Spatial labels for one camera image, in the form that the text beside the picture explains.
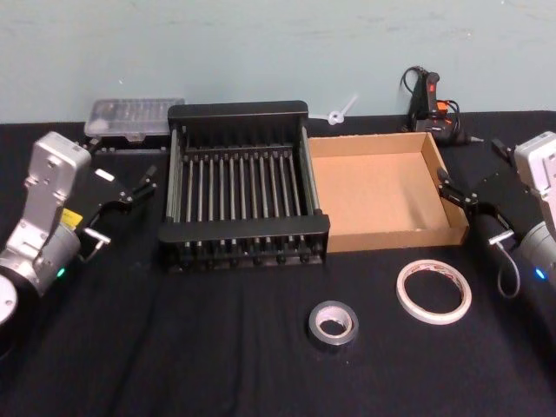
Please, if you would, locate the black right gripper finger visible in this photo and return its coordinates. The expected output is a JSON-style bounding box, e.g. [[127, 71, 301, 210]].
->
[[436, 167, 480, 210], [491, 137, 517, 165]]

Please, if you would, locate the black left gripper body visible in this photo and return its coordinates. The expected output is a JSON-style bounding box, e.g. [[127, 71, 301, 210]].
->
[[60, 166, 135, 244]]

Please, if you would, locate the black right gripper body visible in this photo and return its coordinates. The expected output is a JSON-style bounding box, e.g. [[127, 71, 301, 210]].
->
[[470, 167, 530, 248]]

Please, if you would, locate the roll of white tape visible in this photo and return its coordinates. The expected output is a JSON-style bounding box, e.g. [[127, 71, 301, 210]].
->
[[395, 259, 473, 326]]

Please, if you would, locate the roll of silver tape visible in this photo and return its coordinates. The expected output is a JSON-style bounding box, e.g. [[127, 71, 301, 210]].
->
[[308, 299, 361, 354]]

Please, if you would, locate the clear plastic case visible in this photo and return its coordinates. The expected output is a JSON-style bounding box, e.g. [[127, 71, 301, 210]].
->
[[83, 97, 187, 156]]

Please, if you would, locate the shallow brown cardboard tray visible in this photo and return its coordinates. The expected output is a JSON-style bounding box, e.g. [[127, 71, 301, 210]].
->
[[307, 131, 471, 254]]

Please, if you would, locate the black rack with steel bars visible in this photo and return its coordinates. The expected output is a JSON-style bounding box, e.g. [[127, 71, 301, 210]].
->
[[156, 100, 331, 275]]

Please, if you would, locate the small white three-armed plastic piece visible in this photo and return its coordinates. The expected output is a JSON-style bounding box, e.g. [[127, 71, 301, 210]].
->
[[308, 93, 361, 127]]

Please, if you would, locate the black table cloth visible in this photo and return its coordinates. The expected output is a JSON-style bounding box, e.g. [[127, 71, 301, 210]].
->
[[0, 110, 556, 417]]

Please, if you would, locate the left wrist thin dark cable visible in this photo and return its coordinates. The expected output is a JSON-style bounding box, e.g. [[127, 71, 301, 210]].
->
[[77, 228, 112, 264]]

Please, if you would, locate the wrist thin dark cable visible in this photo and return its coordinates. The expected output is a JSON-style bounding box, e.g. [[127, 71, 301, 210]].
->
[[488, 231, 522, 300], [77, 228, 112, 264]]

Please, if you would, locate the right wrist thin dark cable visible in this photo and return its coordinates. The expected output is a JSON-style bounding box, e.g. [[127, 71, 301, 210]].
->
[[488, 231, 522, 300]]

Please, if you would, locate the black corded tool red switch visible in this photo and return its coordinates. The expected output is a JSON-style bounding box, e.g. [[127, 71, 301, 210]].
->
[[400, 65, 484, 147]]

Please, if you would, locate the plain pale wall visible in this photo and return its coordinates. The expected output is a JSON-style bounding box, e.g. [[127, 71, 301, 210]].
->
[[0, 0, 556, 127]]

